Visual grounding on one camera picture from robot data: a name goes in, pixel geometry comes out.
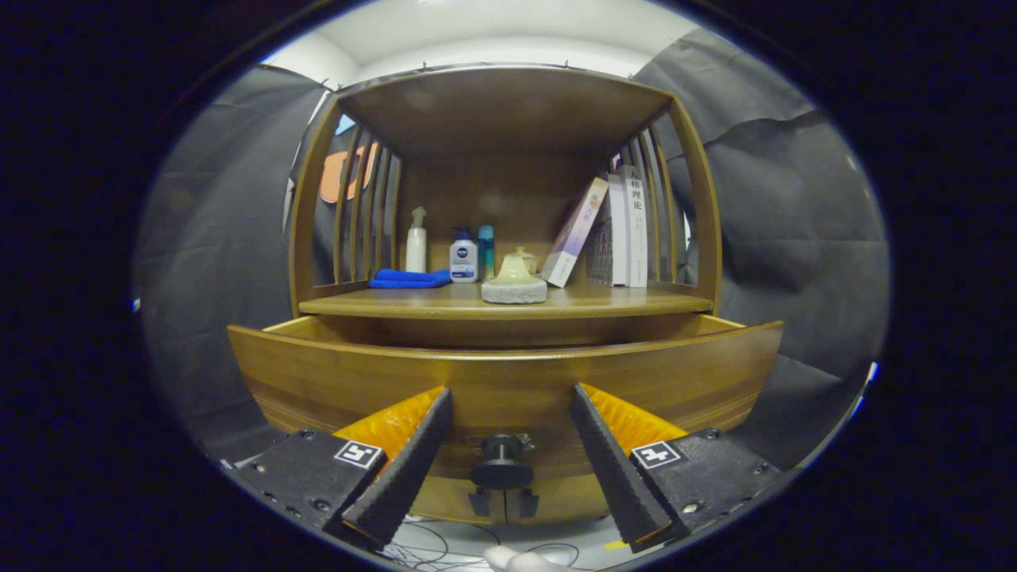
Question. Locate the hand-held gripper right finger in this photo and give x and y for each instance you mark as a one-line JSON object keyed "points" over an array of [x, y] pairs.
{"points": [[620, 477]]}

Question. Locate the white book with black lettering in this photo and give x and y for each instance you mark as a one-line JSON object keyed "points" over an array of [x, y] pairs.
{"points": [[637, 238]]}

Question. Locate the wooden countertop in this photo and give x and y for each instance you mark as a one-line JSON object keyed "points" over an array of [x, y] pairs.
{"points": [[604, 300]]}

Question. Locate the white pump bottle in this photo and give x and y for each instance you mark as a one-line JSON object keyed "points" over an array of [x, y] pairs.
{"points": [[415, 250]]}

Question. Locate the blue folded cloth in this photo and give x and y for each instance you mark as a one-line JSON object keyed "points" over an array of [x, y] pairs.
{"points": [[409, 278]]}

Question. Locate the beige lidded tea cup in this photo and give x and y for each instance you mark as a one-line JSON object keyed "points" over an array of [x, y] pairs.
{"points": [[531, 260]]}

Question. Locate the purple and white book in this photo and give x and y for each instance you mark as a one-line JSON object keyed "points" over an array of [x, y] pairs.
{"points": [[574, 234]]}

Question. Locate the wooden drawer with black knob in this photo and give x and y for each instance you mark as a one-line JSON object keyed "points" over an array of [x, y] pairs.
{"points": [[516, 381]]}

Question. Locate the white bottle with blue cap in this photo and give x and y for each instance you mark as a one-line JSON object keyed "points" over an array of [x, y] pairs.
{"points": [[463, 262]]}

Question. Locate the wooden cabinet with slatted sides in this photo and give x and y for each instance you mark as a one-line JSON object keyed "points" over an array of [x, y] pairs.
{"points": [[500, 111]]}

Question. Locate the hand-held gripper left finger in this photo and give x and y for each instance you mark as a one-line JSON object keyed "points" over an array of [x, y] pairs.
{"points": [[409, 477]]}

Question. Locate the teal slim bottle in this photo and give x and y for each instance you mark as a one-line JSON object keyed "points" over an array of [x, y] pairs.
{"points": [[485, 254]]}

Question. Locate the book with patterned cover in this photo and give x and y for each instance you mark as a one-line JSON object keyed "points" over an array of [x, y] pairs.
{"points": [[618, 230]]}

